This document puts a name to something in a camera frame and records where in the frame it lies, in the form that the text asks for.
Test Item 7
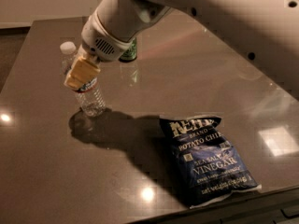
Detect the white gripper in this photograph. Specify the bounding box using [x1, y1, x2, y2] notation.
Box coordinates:
[64, 46, 100, 90]

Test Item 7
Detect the clear plastic water bottle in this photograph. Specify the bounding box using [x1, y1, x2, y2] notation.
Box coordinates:
[60, 41, 106, 117]

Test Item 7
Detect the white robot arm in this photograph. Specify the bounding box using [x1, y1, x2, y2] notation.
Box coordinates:
[64, 0, 299, 98]

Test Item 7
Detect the green soda can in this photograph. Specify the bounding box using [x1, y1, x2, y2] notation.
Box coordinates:
[120, 38, 137, 63]

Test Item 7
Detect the blue potato chip bag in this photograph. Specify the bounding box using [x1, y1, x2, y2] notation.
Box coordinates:
[160, 116, 262, 208]

